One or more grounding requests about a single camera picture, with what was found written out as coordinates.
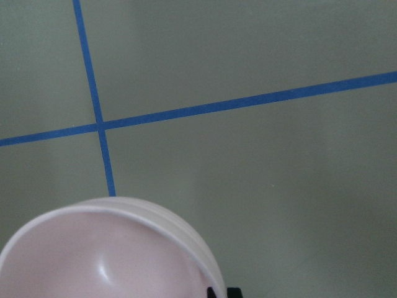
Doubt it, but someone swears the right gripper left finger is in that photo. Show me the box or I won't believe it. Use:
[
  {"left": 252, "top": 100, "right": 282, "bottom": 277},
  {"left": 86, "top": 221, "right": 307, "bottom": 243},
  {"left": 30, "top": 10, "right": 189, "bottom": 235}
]
[{"left": 207, "top": 287, "right": 215, "bottom": 298}]

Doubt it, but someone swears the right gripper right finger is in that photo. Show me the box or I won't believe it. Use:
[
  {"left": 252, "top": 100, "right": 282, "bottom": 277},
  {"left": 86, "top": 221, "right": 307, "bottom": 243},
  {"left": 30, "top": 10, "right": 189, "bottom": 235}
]
[{"left": 227, "top": 287, "right": 242, "bottom": 298}]

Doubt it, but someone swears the pink bowl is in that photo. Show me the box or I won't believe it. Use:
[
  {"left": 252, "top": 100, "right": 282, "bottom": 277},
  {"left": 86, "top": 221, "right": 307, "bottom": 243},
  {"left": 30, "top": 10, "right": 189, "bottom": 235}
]
[{"left": 1, "top": 197, "right": 227, "bottom": 297}]

